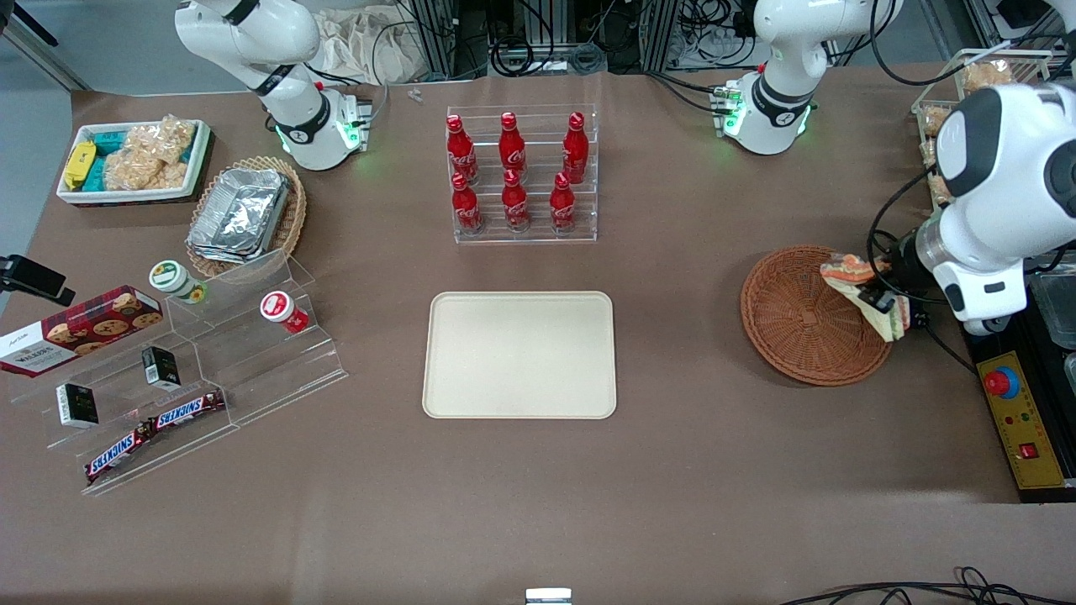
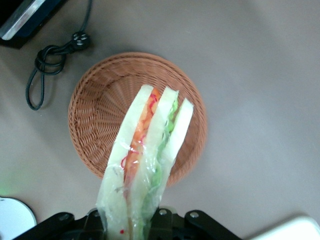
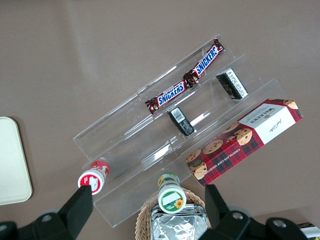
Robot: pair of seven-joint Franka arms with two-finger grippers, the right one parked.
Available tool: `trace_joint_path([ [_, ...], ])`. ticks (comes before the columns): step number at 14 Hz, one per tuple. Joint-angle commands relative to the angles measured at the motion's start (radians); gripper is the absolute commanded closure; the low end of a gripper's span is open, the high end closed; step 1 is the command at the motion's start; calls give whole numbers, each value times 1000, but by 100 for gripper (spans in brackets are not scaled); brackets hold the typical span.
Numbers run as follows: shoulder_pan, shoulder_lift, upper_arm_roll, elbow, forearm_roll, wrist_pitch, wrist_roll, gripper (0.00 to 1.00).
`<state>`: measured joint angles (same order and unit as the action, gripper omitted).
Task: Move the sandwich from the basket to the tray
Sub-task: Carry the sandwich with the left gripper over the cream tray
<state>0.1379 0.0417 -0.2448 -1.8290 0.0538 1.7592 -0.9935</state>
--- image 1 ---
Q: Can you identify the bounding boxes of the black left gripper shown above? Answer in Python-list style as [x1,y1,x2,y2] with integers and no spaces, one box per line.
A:
[859,229,936,314]

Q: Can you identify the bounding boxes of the triangle sandwich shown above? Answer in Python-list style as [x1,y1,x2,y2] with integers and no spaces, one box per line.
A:
[820,254,912,344]

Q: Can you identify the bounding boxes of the brown round wicker basket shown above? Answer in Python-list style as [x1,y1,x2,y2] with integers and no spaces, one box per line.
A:
[740,245,896,387]

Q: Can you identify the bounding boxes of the beige rectangular tray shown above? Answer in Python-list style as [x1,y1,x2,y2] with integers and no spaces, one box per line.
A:
[422,291,618,420]

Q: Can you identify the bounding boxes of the light wicker basket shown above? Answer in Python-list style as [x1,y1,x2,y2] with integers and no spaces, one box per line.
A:
[186,155,309,279]

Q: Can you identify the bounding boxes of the yellow emergency stop box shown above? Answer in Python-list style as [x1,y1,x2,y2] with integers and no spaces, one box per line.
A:
[958,252,1076,504]

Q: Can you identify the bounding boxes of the red Coca-Cola bottle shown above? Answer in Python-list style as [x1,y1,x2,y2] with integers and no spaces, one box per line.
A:
[501,169,532,233]
[562,112,590,185]
[446,113,479,183]
[549,172,578,233]
[498,112,528,179]
[451,172,485,235]

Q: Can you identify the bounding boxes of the clear acrylic bottle rack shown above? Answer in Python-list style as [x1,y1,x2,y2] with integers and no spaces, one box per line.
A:
[446,104,599,245]

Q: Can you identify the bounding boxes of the beige crumpled cloth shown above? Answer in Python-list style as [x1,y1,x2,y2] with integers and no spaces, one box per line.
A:
[314,7,423,87]

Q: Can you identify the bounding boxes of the red lid cup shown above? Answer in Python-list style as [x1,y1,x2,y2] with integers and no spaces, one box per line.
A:
[259,290,311,336]

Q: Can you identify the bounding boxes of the clear acrylic stepped display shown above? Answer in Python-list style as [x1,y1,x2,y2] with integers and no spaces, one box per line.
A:
[8,248,349,497]

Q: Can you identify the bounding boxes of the stack of foil trays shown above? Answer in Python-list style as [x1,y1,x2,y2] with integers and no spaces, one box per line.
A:
[186,168,292,265]

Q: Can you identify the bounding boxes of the Snickers bar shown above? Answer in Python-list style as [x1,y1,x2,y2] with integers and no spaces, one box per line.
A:
[151,388,229,433]
[83,420,157,485]

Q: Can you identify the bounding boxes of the green lid cup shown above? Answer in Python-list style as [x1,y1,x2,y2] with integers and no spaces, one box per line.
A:
[149,260,209,306]

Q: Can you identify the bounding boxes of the small black box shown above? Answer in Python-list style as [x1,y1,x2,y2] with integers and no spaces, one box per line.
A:
[55,382,100,430]
[140,345,182,392]

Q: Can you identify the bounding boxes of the clear bag of crackers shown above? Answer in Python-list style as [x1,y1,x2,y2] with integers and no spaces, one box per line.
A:
[126,116,197,165]
[103,151,190,192]

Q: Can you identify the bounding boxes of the white rectangular bin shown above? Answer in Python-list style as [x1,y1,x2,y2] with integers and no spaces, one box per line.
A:
[56,119,212,208]

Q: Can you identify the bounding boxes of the red tartan cookie box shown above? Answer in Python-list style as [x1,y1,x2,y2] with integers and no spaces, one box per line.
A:
[0,285,164,379]

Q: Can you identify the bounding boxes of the yellow snack packet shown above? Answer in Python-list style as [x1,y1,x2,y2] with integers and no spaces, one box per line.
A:
[64,140,98,191]

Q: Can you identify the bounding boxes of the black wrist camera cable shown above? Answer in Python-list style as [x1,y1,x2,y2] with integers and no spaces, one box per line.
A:
[866,164,939,291]

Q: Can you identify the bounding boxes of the black power cable with plug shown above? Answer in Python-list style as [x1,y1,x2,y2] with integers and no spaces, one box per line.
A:
[904,290,978,376]

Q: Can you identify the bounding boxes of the white wire rack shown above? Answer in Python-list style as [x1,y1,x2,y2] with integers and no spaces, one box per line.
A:
[911,48,1053,221]

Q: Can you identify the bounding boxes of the black loose cables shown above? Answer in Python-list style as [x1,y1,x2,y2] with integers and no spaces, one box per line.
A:
[778,566,1076,605]

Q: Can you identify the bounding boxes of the aluminium frame post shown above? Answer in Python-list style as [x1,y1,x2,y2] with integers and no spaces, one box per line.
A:
[418,0,462,82]
[641,0,680,73]

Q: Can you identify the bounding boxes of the black coiled cable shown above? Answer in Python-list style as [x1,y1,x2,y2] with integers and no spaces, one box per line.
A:
[490,34,536,78]

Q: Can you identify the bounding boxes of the black clamp mount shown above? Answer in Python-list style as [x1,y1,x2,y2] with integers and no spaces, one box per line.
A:
[0,255,77,308]

